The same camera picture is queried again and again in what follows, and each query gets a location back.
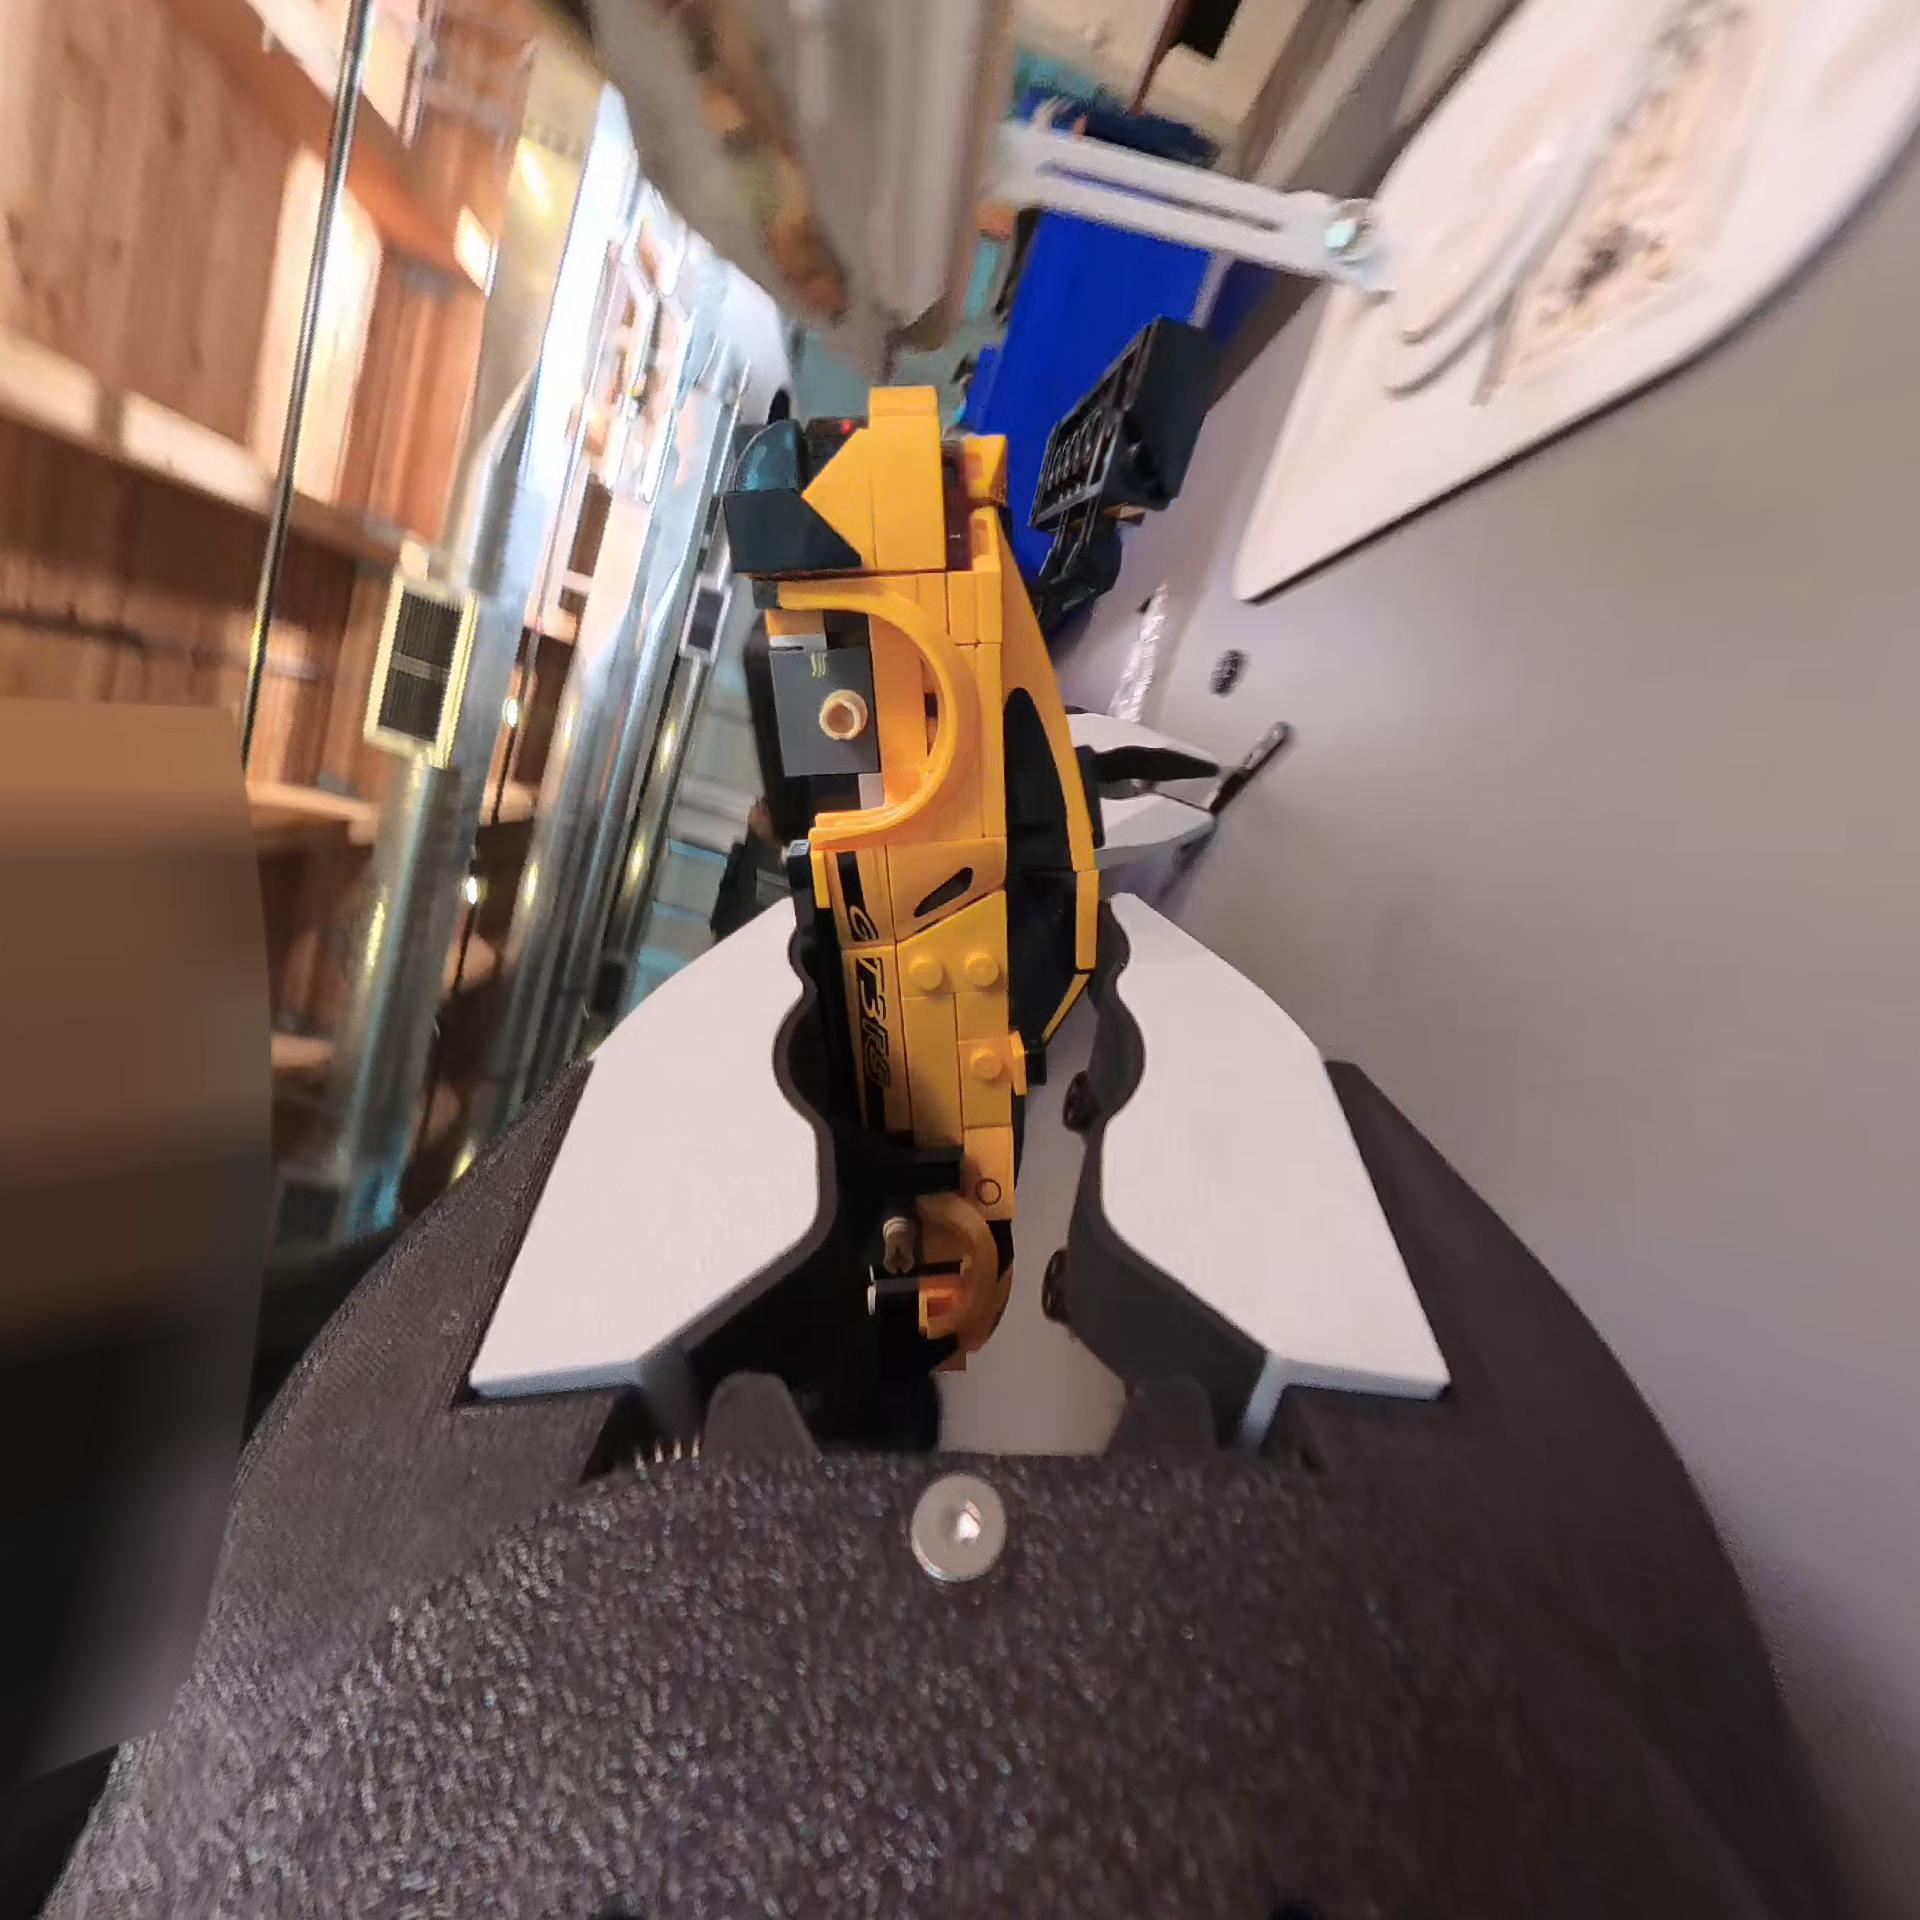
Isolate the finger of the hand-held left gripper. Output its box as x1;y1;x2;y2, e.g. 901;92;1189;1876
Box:
1093;796;1220;881
1077;707;1220;785

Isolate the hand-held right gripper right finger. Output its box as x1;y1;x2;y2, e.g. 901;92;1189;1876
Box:
1077;897;1456;1450

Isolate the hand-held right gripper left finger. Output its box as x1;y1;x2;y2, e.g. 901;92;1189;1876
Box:
466;908;831;1399

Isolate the clear plastic parts bag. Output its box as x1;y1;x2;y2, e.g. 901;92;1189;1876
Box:
1118;585;1174;722

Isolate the yellow lego car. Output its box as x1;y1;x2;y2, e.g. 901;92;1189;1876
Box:
721;319;1220;1379

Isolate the black lego rod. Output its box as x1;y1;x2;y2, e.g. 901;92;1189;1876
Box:
1214;722;1295;820

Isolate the lego instruction booklet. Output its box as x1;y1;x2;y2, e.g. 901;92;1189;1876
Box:
594;0;1022;351

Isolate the blue plastic storage bin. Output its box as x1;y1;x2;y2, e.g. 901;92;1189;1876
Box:
962;210;1220;451

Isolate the white metal book stand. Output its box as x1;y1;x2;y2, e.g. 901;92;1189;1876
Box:
992;0;1920;605

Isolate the silver ventilation duct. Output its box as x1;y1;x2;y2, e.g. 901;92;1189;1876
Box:
338;92;755;1206

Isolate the white duct vent grille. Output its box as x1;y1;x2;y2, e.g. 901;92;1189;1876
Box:
363;581;480;751

